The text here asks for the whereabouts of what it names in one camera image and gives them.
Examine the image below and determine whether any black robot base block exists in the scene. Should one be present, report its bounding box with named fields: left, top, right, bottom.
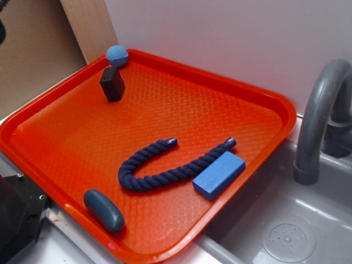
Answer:
left=1, top=175, right=48, bottom=263

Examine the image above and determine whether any black box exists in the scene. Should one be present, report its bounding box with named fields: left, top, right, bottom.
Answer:
left=100, top=66, right=125, bottom=102

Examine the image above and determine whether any orange plastic tray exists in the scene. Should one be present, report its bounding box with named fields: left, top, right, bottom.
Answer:
left=1, top=50, right=296, bottom=263

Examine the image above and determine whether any blue rectangular block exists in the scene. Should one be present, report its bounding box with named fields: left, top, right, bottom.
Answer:
left=192, top=151, right=246, bottom=201

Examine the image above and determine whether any light blue knitted ball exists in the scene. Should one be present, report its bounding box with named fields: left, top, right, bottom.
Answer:
left=106, top=45, right=129, bottom=67

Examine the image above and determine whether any dark teal oval soap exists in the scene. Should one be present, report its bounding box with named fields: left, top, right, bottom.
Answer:
left=83, top=189, right=125, bottom=234

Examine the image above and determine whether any grey plastic sink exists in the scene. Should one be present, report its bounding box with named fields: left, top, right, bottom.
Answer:
left=196, top=140, right=351, bottom=263

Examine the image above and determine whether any light wooden board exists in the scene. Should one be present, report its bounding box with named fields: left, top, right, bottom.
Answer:
left=60, top=0, right=118, bottom=64

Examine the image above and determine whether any grey curved faucet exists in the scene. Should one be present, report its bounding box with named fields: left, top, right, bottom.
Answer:
left=294, top=59, right=351, bottom=185

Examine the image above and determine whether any sink drain cover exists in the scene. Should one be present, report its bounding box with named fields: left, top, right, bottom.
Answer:
left=261, top=218, right=316, bottom=263

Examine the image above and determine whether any dark blue twisted rope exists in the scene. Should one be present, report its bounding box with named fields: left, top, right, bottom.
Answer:
left=118, top=137, right=237, bottom=193

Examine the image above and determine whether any black cable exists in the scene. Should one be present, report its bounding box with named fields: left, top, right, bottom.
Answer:
left=0, top=0, right=12, bottom=45

